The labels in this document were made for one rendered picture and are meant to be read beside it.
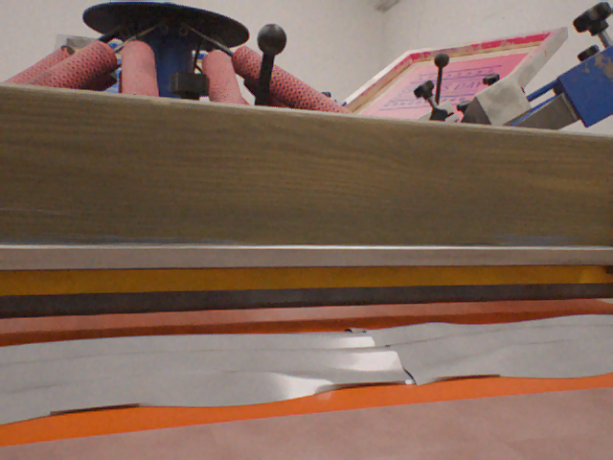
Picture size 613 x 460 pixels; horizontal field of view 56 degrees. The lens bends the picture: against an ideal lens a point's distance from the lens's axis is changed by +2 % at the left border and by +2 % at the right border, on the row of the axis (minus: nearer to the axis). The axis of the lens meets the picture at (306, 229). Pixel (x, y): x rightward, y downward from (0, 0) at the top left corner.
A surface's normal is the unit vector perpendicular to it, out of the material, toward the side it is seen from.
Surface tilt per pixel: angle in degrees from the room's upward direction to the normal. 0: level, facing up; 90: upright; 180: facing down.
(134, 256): 90
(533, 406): 0
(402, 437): 0
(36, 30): 90
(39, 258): 90
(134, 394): 35
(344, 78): 90
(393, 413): 0
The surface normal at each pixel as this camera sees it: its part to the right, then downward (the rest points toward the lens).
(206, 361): 0.14, -0.79
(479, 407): 0.04, -1.00
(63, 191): 0.32, 0.08
